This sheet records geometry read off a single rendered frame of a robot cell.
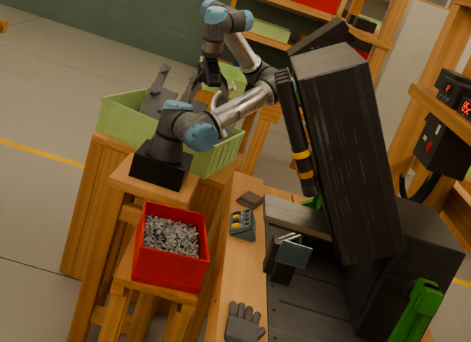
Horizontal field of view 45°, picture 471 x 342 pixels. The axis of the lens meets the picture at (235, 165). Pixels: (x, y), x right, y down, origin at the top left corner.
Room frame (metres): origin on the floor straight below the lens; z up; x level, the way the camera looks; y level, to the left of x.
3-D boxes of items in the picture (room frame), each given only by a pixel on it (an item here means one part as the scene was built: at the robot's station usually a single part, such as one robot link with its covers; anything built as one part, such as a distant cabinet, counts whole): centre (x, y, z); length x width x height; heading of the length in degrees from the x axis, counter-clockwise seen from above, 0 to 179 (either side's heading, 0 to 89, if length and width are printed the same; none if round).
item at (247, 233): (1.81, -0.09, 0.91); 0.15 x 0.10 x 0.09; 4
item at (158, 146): (2.13, 0.29, 1.00); 0.15 x 0.15 x 0.10
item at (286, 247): (1.54, -0.25, 0.97); 0.10 x 0.02 x 0.14; 94
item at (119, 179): (2.13, 0.29, 0.83); 0.32 x 0.32 x 0.04; 1
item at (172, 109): (2.13, 0.28, 1.11); 0.13 x 0.12 x 0.14; 48
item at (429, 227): (1.54, -0.55, 1.07); 0.30 x 0.18 x 0.34; 4
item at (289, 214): (1.55, -0.31, 1.11); 0.39 x 0.16 x 0.03; 94
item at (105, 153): (2.73, 0.33, 0.39); 0.68 x 0.52 x 0.79; 84
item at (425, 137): (1.77, -0.61, 1.42); 0.17 x 0.12 x 0.15; 4
